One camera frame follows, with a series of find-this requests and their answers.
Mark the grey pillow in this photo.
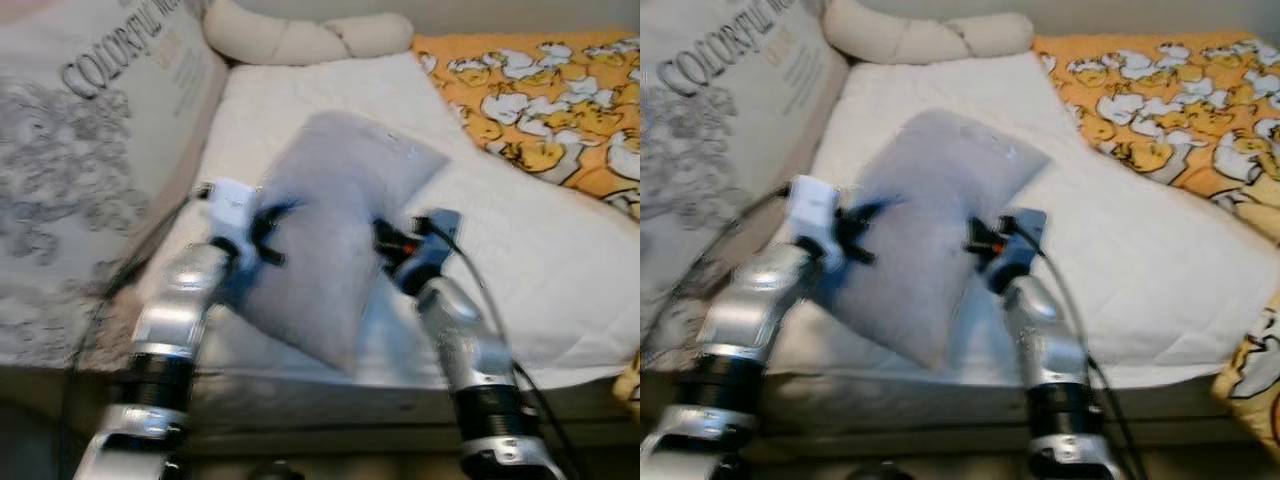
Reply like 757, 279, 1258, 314
235, 110, 451, 373
830, 110, 1051, 371

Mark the white quilted mattress pad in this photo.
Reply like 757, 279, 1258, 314
130, 52, 641, 391
760, 52, 1280, 391

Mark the blue white ornament print quilt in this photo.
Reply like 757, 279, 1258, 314
640, 0, 851, 363
0, 0, 231, 366

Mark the long beige bolster pillow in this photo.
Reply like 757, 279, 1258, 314
822, 0, 1036, 66
203, 0, 414, 67

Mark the yellow duck print blanket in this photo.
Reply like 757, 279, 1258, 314
412, 35, 641, 421
1033, 33, 1280, 463

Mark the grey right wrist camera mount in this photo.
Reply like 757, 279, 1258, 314
400, 208, 464, 297
990, 208, 1049, 297

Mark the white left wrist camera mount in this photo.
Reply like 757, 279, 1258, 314
785, 175, 843, 271
205, 178, 263, 267

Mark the grey bed frame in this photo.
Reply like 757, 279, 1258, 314
640, 362, 1280, 456
0, 362, 641, 456

